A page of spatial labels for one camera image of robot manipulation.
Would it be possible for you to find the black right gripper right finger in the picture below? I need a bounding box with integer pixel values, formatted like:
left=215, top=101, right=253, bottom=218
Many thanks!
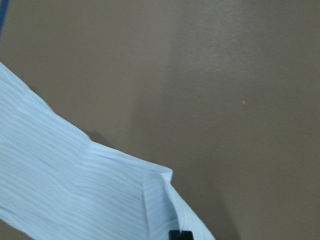
left=180, top=230, right=193, bottom=240

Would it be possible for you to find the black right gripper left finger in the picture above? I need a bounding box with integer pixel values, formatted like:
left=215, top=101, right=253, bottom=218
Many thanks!
left=168, top=230, right=181, bottom=240

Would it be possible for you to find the light blue button-up shirt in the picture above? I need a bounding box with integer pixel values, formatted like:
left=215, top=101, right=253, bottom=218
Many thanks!
left=0, top=65, right=213, bottom=240

